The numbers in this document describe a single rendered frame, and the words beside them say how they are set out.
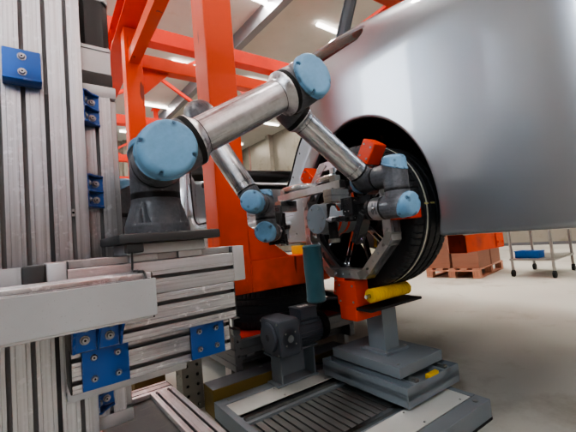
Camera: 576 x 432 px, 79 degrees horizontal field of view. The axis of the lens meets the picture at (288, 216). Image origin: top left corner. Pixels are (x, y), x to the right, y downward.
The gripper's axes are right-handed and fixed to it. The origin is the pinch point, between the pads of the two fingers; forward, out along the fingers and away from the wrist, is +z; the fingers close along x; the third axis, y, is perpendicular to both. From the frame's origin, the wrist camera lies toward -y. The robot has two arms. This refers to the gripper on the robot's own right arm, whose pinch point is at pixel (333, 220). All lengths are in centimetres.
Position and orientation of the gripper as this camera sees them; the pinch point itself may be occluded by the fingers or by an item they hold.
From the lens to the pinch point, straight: 131.2
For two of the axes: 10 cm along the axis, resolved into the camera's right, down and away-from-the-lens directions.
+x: -8.1, 0.3, -5.9
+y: -0.8, -9.9, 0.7
